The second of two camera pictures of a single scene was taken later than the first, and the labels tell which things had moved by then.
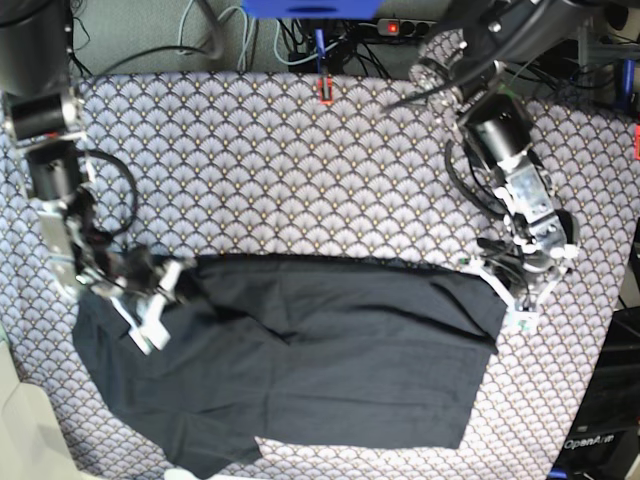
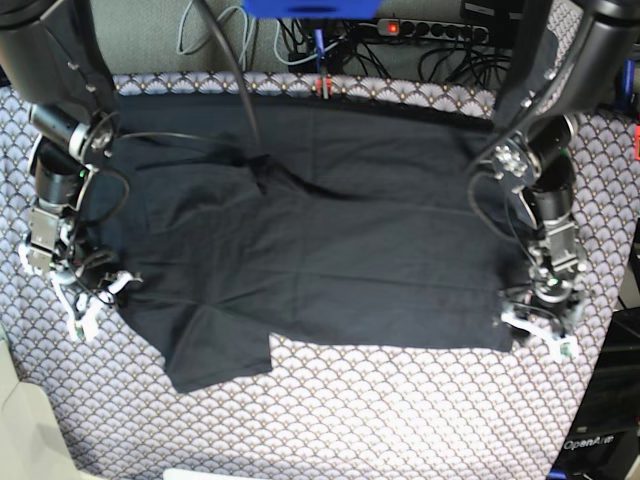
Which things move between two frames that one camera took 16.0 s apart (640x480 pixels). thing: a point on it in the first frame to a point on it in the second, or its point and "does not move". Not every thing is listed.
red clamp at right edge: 637,141 does not move
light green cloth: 31,444 does not move
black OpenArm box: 603,442 does not move
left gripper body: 124,276 to 68,267
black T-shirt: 339,350 to 239,217
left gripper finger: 131,321 to 122,278
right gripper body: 513,265 to 550,296
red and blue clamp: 324,81 does not move
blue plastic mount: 312,9 does not move
